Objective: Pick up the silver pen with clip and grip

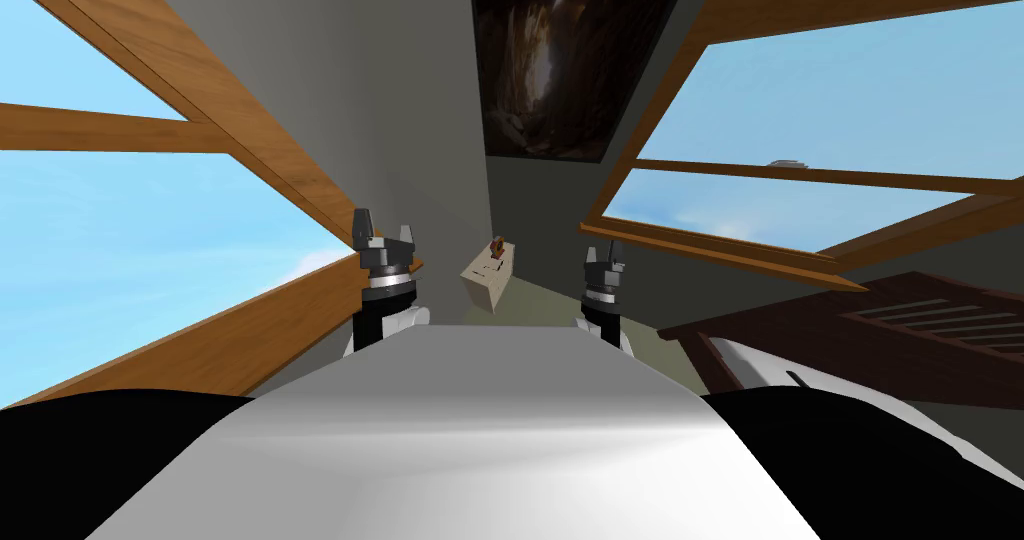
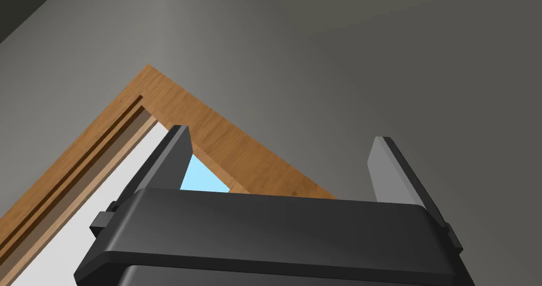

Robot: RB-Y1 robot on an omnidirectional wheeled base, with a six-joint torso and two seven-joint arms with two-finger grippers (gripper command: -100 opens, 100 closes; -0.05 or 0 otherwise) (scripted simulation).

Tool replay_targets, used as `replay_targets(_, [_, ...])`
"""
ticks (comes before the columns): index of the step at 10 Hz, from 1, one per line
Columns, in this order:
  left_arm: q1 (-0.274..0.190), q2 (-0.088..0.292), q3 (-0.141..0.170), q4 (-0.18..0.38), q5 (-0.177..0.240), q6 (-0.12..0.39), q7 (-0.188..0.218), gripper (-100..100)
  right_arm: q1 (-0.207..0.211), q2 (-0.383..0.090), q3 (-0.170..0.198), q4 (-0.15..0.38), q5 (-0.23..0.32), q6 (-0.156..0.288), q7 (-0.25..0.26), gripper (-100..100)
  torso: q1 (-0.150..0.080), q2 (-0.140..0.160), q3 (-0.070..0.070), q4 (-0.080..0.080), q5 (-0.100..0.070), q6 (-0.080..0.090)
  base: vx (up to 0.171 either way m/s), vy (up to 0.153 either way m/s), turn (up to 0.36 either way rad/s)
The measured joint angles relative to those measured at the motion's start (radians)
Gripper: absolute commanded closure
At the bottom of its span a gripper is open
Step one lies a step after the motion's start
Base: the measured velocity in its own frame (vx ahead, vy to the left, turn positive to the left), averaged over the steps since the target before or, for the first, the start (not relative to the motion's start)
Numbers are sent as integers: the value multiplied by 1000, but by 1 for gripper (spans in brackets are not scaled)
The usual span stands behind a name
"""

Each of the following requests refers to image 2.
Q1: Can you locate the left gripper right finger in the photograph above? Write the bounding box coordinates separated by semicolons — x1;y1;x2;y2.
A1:
367;136;448;228

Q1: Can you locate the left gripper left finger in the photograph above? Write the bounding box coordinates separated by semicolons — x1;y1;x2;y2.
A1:
105;125;194;214

